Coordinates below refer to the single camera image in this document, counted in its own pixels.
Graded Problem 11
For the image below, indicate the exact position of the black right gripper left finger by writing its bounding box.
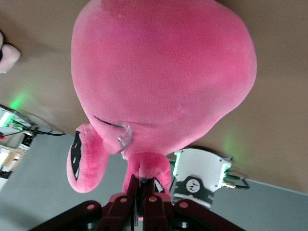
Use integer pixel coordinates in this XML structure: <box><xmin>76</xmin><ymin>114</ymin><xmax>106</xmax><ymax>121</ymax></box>
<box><xmin>28</xmin><ymin>174</ymin><xmax>141</xmax><ymax>231</ymax></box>

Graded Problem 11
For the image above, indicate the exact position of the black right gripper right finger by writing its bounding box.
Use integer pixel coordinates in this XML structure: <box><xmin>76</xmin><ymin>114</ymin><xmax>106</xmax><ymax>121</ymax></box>
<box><xmin>141</xmin><ymin>178</ymin><xmax>246</xmax><ymax>231</ymax></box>

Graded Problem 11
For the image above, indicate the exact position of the pink round plush toy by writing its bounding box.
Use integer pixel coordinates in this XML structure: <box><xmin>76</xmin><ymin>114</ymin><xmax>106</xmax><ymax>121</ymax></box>
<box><xmin>66</xmin><ymin>0</ymin><xmax>257</xmax><ymax>194</ymax></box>

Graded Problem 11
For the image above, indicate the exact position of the pale pink white plush toy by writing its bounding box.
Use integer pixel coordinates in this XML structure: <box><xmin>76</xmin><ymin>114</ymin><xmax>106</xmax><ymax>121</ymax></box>
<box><xmin>0</xmin><ymin>28</ymin><xmax>22</xmax><ymax>74</ymax></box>

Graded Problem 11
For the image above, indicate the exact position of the black cable gold connector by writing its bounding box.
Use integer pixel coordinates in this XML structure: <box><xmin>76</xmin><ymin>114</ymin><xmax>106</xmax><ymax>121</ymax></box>
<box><xmin>222</xmin><ymin>173</ymin><xmax>250</xmax><ymax>191</ymax></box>

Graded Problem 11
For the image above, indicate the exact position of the thin black cable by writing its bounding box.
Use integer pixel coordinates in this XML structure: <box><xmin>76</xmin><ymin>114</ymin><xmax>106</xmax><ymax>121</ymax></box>
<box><xmin>24</xmin><ymin>127</ymin><xmax>66</xmax><ymax>137</ymax></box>

